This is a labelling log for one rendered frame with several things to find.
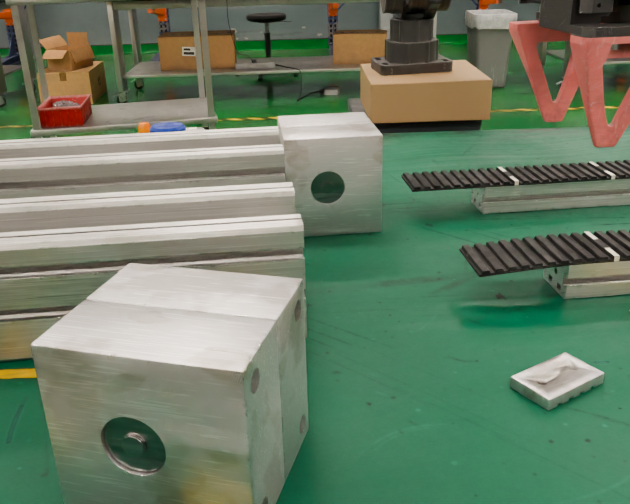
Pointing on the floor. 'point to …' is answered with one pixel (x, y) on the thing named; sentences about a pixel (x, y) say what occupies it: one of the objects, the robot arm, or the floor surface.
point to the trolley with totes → (87, 121)
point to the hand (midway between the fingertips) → (578, 121)
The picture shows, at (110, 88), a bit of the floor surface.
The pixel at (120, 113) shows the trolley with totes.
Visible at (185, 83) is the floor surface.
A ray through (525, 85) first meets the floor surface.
